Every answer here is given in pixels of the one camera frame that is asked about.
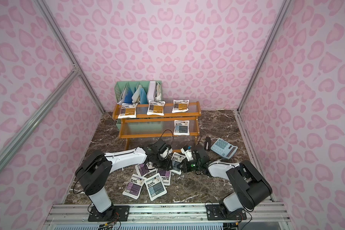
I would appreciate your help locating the grey desk calculator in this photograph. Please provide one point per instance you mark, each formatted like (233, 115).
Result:
(224, 149)

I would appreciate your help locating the purple coffee bag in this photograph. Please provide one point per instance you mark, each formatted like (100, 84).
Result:
(134, 186)
(166, 176)
(145, 169)

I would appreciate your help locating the blue coffee bag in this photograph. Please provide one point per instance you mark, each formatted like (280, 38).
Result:
(176, 162)
(181, 128)
(155, 186)

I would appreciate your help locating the yellow coffee bag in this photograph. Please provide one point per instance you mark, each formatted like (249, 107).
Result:
(180, 106)
(156, 108)
(128, 111)

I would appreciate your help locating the green desktop file organizer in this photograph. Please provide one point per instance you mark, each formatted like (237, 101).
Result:
(124, 91)

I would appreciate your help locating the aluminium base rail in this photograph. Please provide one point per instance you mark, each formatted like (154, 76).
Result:
(175, 216)

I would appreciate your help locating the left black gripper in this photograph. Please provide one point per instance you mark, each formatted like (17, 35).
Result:
(163, 162)

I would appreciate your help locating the white book in organizer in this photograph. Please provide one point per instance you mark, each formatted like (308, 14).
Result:
(151, 91)

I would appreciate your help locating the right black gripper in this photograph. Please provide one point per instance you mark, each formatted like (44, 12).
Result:
(188, 164)

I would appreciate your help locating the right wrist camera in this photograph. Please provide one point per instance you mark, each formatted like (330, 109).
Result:
(187, 151)

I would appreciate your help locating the orange three-tier shelf rack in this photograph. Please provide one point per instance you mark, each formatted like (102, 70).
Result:
(145, 126)

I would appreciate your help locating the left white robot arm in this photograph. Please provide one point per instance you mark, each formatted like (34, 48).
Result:
(93, 173)

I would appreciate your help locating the blue coffee bag front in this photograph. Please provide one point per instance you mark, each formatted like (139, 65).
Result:
(155, 186)

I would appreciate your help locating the black binder clip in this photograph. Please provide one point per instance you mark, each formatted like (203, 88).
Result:
(208, 144)

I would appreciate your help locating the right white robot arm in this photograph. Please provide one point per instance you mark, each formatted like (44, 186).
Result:
(250, 187)

